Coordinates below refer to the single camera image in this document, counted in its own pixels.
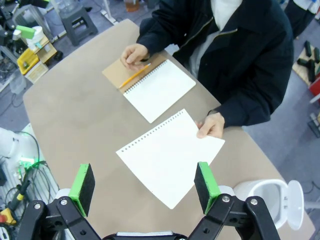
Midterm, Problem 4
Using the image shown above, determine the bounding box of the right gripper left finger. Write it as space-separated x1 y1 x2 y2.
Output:
15 163 102 240

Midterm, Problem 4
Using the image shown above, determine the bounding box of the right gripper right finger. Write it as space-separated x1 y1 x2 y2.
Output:
187 161 282 240

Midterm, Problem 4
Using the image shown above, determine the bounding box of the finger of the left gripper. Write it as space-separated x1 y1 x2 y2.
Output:
12 24 36 41
24 0 49 9

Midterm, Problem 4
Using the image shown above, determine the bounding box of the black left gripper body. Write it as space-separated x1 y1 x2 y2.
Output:
0 4 16 47

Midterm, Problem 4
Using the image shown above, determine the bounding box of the white notebook sheet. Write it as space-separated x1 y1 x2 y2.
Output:
115 108 226 211

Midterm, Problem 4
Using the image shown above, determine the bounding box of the brown spiral notebook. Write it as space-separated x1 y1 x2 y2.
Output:
101 58 197 124

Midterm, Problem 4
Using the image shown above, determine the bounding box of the yellow pencil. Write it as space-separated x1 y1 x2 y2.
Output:
118 62 152 89

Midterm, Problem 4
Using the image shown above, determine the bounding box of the person's right forearm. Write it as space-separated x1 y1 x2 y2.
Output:
135 9 202 55

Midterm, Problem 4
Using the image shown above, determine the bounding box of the person's left forearm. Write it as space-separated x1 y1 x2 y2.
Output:
206 94 285 129

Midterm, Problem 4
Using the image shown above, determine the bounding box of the person's left hand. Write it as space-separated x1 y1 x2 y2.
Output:
195 111 226 139

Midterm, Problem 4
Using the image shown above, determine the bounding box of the person's right hand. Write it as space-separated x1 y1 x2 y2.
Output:
119 43 151 73

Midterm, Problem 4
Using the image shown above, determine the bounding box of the white paper roll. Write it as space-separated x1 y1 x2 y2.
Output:
25 25 44 50

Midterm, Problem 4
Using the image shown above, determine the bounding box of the wooden box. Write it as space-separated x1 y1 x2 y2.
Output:
31 37 59 66

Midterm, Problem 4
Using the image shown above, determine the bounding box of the yellow box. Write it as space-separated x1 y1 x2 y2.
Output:
16 48 41 76

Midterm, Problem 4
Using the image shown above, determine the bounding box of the beige cardboard box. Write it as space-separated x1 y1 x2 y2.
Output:
24 62 50 85

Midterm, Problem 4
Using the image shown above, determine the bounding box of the grey plastic stool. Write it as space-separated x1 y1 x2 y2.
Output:
60 4 99 47

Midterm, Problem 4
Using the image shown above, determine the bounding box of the white lidded trash bin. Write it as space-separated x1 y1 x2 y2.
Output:
233 178 305 231

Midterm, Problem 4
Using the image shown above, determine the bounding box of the yellow and black connector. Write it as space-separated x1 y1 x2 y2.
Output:
9 179 31 204

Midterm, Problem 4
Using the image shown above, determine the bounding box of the white height-adjustable desk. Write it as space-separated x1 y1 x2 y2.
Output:
99 3 120 26

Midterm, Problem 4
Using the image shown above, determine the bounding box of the red emergency stop button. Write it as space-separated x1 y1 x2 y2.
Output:
0 206 17 226

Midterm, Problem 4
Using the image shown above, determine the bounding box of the orange liquid jar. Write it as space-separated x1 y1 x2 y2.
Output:
125 0 140 13

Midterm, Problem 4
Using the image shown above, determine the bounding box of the wooden board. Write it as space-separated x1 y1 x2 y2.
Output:
292 59 320 86

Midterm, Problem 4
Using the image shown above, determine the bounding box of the person in black jacket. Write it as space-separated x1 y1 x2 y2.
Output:
171 0 295 107

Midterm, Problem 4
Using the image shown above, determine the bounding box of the black cable bundle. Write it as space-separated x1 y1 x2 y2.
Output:
0 159 60 219

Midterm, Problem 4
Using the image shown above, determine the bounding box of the black wire rack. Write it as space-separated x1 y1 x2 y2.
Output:
307 112 320 139

